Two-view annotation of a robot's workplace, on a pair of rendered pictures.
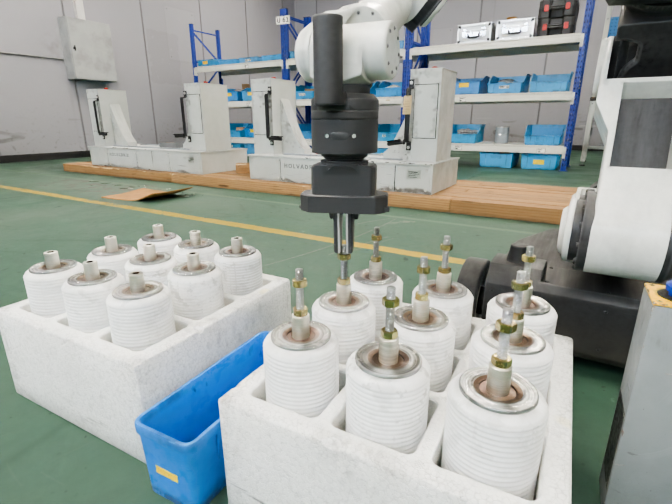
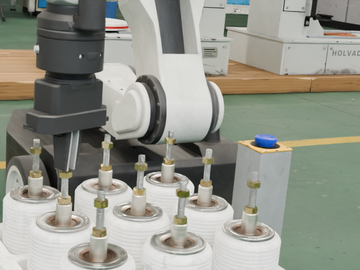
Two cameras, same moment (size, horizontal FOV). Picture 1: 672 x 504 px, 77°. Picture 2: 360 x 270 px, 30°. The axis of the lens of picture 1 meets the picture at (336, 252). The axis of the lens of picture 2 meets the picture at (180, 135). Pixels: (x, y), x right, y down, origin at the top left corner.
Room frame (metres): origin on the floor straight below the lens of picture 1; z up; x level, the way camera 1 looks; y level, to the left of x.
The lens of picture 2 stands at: (0.02, 0.68, 0.62)
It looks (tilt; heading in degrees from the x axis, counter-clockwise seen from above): 15 degrees down; 299
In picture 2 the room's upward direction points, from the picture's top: 5 degrees clockwise
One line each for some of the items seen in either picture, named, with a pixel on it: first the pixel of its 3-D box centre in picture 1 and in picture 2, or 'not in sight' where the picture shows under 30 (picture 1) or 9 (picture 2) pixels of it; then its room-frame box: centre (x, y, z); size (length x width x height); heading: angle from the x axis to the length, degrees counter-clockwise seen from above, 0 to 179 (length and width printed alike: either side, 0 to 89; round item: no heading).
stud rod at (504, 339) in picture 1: (503, 344); (252, 197); (0.36, -0.16, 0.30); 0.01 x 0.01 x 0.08
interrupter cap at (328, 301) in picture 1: (343, 301); (63, 222); (0.58, -0.01, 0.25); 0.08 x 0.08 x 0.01
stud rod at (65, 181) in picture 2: (344, 269); (64, 187); (0.58, -0.01, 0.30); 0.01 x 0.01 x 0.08
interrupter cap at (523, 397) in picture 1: (497, 389); (248, 231); (0.36, -0.16, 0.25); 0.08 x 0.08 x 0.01
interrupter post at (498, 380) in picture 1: (499, 378); (249, 222); (0.36, -0.16, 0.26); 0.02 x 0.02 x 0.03
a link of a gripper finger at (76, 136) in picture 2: (352, 231); (73, 145); (0.58, -0.02, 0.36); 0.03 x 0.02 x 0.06; 171
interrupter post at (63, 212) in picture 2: (343, 293); (63, 214); (0.58, -0.01, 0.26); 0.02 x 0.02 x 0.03
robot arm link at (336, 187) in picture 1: (344, 166); (68, 81); (0.58, -0.01, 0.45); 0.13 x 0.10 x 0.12; 81
